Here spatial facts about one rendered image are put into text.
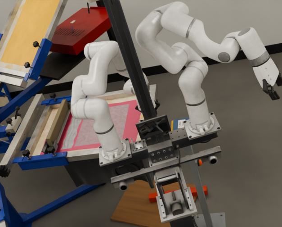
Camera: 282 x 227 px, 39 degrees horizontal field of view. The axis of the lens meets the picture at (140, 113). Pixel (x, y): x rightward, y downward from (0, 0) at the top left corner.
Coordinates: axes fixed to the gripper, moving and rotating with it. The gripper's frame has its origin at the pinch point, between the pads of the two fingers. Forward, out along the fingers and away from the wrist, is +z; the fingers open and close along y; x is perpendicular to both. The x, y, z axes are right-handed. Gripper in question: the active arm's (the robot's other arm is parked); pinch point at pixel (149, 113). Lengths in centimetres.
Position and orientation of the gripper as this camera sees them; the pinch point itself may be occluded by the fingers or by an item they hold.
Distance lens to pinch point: 233.6
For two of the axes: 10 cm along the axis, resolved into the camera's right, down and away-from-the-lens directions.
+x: 1.0, -6.3, 7.7
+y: 9.6, -1.5, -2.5
